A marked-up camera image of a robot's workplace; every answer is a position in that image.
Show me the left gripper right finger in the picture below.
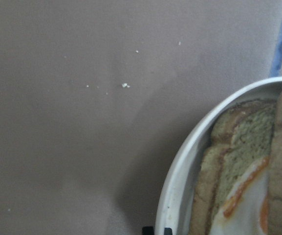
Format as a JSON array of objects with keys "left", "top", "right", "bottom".
[{"left": 163, "top": 228, "right": 173, "bottom": 235}]

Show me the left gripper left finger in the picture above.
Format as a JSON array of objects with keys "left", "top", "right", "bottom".
[{"left": 142, "top": 226, "right": 154, "bottom": 235}]

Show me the white round plate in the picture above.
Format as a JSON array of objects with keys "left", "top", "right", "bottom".
[{"left": 154, "top": 76, "right": 282, "bottom": 235}]

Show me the fried egg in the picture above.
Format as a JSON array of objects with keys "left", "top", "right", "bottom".
[{"left": 209, "top": 157, "right": 269, "bottom": 235}]

